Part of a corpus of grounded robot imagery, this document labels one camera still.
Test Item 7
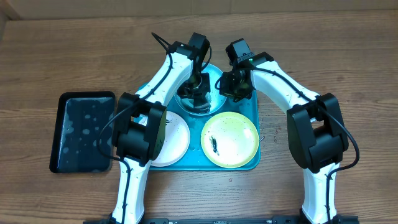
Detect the green grey sponge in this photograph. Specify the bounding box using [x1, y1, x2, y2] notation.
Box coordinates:
[192, 99, 211, 113]

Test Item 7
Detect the light blue plate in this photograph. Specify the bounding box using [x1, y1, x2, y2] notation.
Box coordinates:
[174, 63, 226, 116]

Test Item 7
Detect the pink white plate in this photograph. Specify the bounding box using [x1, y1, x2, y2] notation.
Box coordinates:
[152, 111, 190, 167]

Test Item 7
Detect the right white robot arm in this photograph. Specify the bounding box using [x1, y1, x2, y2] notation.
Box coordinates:
[216, 39, 348, 223]

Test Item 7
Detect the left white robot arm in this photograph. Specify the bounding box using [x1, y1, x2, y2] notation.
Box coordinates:
[109, 33, 210, 223]

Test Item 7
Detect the teal plastic tray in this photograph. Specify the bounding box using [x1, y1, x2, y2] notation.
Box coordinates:
[150, 91, 259, 171]

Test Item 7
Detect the black water tray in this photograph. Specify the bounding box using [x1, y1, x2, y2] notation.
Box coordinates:
[49, 91, 115, 173]

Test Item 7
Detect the yellow plate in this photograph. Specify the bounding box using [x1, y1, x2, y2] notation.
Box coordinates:
[201, 112, 259, 169]

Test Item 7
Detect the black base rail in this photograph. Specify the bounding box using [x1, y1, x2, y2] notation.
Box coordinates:
[83, 215, 359, 224]

